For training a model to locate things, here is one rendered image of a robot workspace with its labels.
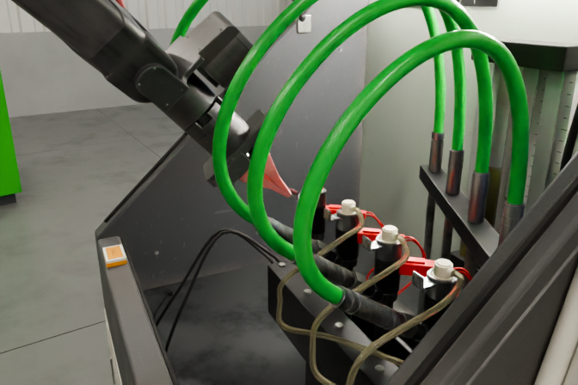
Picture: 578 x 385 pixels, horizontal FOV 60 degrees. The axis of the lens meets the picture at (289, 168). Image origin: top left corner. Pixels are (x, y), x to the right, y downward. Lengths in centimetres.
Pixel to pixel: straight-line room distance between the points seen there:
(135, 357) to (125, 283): 17
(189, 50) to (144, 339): 35
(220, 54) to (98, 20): 14
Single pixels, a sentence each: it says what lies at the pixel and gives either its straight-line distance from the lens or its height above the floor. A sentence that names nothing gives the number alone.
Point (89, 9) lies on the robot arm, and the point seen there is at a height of 133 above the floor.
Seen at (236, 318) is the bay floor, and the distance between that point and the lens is 89.
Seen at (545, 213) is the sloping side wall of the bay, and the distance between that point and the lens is 39.
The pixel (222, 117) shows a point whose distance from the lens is 49.
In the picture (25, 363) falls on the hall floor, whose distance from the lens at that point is 234.
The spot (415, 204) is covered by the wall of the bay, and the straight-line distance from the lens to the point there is 95.
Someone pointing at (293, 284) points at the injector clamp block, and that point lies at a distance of 69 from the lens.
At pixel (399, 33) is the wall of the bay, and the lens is 95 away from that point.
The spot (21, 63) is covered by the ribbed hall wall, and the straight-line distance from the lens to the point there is 698.
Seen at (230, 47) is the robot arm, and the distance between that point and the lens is 56.
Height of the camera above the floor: 134
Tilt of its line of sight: 18 degrees down
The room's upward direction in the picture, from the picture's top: straight up
